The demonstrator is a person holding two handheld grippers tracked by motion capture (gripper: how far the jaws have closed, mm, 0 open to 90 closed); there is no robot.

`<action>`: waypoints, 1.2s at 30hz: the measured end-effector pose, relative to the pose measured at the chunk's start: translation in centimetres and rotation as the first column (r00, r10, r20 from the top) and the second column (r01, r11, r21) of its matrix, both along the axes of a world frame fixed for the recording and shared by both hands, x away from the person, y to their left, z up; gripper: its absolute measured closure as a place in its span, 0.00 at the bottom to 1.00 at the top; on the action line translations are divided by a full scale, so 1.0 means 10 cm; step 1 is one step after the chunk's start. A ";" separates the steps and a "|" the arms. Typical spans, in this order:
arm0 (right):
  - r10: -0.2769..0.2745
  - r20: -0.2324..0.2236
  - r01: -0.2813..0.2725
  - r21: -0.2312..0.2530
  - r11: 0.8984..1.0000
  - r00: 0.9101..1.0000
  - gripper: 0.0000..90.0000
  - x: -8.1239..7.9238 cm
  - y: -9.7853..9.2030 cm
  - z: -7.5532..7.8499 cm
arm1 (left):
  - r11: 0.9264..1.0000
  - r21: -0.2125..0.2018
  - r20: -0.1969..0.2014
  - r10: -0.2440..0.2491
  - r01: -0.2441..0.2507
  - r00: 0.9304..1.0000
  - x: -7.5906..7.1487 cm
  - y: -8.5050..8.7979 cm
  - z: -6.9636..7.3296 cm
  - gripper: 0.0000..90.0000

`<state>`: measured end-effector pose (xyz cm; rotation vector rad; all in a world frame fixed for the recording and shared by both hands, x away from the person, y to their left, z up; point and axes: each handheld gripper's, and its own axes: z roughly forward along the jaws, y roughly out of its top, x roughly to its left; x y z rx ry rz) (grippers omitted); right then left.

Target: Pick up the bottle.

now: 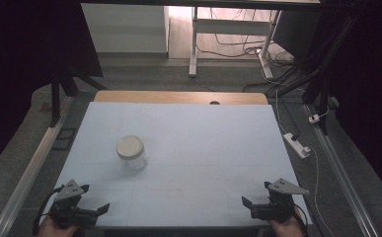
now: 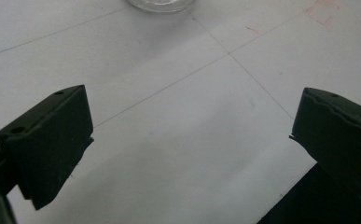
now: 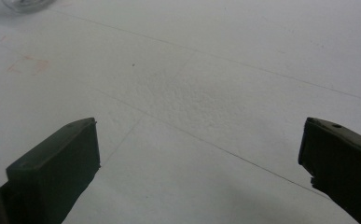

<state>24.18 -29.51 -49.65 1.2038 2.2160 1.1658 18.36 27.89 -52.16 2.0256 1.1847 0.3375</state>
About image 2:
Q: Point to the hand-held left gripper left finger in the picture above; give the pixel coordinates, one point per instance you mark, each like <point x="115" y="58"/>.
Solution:
<point x="49" y="140"/>

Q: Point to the clear glass jar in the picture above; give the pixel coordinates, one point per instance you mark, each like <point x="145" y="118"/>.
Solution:
<point x="161" y="6"/>

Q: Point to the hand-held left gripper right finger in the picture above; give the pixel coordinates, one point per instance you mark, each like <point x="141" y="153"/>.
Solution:
<point x="336" y="137"/>

